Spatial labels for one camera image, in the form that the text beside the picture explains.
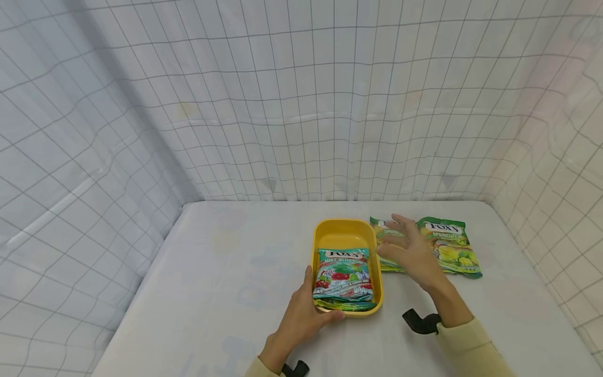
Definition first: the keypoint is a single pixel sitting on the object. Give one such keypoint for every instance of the person's left hand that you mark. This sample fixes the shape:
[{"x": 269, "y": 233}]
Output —
[{"x": 300, "y": 315}]

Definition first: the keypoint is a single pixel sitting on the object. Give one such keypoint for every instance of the person's right hand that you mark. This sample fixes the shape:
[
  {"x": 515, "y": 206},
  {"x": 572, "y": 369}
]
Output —
[{"x": 418, "y": 257}]

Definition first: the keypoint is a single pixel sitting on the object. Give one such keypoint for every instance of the person's right thumb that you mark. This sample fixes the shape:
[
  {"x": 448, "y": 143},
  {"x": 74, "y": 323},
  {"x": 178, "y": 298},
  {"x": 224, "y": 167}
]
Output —
[{"x": 389, "y": 251}]

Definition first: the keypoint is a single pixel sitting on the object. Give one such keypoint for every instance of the person's left thumb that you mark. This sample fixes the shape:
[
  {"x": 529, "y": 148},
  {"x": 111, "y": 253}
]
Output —
[{"x": 333, "y": 315}]

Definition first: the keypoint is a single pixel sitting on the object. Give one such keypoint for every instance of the person's left index finger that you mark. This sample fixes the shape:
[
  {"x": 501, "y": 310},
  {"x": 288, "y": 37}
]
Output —
[{"x": 308, "y": 280}]

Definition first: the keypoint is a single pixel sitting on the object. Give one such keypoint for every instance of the person's right fingers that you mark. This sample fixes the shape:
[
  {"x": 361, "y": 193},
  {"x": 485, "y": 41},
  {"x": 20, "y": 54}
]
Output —
[{"x": 406, "y": 226}]

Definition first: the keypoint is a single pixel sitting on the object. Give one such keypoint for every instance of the yellow plastic tray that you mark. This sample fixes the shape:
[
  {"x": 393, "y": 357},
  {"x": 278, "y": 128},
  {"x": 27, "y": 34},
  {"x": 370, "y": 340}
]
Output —
[{"x": 343, "y": 235}]

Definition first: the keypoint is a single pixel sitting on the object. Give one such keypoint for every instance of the person's right forearm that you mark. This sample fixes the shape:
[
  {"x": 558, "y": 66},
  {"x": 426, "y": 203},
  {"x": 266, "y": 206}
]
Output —
[{"x": 468, "y": 338}]

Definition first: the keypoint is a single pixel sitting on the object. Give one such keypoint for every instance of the person's left forearm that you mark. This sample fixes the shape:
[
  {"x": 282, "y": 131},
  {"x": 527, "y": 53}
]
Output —
[{"x": 270, "y": 359}]

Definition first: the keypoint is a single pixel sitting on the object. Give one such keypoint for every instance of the green yellow candy packet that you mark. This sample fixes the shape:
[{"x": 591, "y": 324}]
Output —
[
  {"x": 450, "y": 246},
  {"x": 380, "y": 229},
  {"x": 346, "y": 306}
]

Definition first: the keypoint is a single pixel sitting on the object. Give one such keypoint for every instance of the teal candy packet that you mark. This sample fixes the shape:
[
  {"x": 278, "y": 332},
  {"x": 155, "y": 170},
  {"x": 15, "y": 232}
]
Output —
[{"x": 343, "y": 278}]

